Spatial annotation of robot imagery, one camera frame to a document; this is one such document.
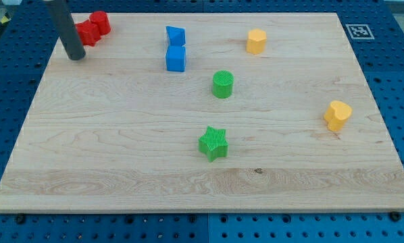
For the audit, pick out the red cylinder block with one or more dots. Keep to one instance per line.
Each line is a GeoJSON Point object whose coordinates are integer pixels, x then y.
{"type": "Point", "coordinates": [100, 18]}

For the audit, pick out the grey cylindrical robot arm rod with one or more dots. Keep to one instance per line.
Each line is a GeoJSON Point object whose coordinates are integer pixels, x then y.
{"type": "Point", "coordinates": [66, 29]}

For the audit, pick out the red star block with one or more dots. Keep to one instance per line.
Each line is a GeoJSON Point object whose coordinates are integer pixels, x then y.
{"type": "Point", "coordinates": [88, 32]}

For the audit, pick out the black bolt bottom right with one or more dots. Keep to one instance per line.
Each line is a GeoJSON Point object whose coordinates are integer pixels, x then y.
{"type": "Point", "coordinates": [395, 216]}

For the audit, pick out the black bolt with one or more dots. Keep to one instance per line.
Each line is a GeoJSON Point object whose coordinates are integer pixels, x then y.
{"type": "Point", "coordinates": [395, 216]}
{"type": "Point", "coordinates": [20, 219]}

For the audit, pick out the black bolt bottom left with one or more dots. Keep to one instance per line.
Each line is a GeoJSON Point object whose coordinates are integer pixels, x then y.
{"type": "Point", "coordinates": [20, 219]}

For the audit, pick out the blue triangular prism block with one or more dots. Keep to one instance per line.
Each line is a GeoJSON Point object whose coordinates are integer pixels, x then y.
{"type": "Point", "coordinates": [176, 35]}

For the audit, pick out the white fiducial marker tag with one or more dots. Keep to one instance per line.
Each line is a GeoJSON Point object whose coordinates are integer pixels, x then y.
{"type": "Point", "coordinates": [359, 31]}

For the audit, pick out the green cylinder block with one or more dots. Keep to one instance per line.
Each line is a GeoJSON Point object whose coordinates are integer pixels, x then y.
{"type": "Point", "coordinates": [223, 81]}

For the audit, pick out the green star block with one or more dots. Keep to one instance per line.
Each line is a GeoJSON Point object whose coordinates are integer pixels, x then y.
{"type": "Point", "coordinates": [213, 143]}

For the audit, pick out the yellow heart block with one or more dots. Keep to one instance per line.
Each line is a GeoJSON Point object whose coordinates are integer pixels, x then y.
{"type": "Point", "coordinates": [337, 114]}

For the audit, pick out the yellow hexagon block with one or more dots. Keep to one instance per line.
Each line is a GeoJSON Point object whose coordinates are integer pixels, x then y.
{"type": "Point", "coordinates": [256, 41]}

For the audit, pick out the light wooden board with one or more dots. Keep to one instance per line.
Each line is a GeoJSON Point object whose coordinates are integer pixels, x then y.
{"type": "Point", "coordinates": [117, 133]}

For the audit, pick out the blue cube block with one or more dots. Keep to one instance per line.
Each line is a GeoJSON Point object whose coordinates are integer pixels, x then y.
{"type": "Point", "coordinates": [176, 59]}

